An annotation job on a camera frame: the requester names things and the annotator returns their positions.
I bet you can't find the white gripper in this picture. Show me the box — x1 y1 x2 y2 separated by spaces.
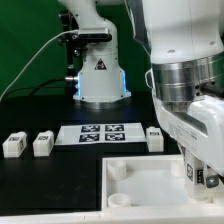
152 95 224 188

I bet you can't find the white square tabletop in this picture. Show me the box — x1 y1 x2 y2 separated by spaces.
100 154 224 210

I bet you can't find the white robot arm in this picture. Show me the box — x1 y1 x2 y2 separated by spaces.
127 0 224 188

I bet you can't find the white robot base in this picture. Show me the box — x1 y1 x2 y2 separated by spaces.
58 0 131 109

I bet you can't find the white marker sheet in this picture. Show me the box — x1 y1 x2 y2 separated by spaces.
56 123 146 145

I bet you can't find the black cable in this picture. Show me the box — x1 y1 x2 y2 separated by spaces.
0 77 75 101

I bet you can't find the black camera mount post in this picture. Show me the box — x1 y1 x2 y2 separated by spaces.
58 10 80 78

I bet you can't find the white cable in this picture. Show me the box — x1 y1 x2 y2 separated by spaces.
0 29 80 101

